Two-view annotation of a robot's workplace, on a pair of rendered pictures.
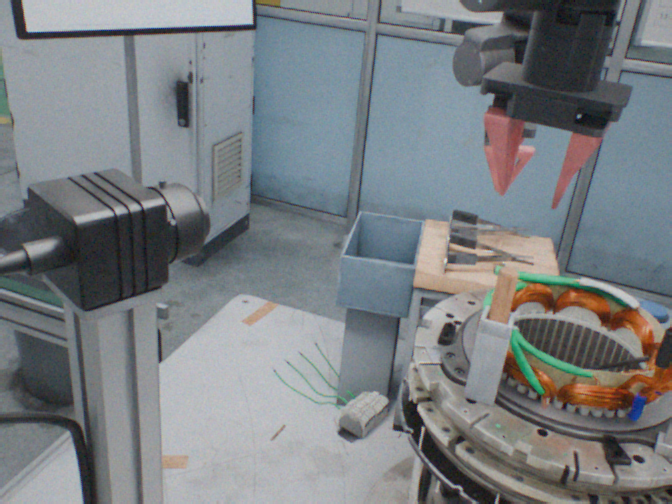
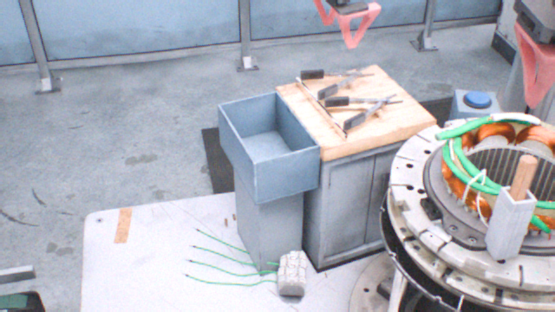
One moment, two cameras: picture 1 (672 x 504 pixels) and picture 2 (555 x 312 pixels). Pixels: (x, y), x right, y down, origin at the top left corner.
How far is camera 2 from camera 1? 0.43 m
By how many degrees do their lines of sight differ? 29
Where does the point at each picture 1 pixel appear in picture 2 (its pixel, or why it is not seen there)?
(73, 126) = not seen: outside the picture
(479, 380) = (507, 244)
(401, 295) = (311, 172)
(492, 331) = (522, 209)
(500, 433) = (543, 277)
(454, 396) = (488, 264)
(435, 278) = (341, 147)
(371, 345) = (284, 219)
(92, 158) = not seen: outside the picture
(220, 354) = (126, 286)
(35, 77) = not seen: outside the picture
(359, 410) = (294, 275)
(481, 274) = (368, 126)
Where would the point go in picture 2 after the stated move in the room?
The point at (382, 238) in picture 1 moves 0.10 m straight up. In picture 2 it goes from (243, 120) to (241, 68)
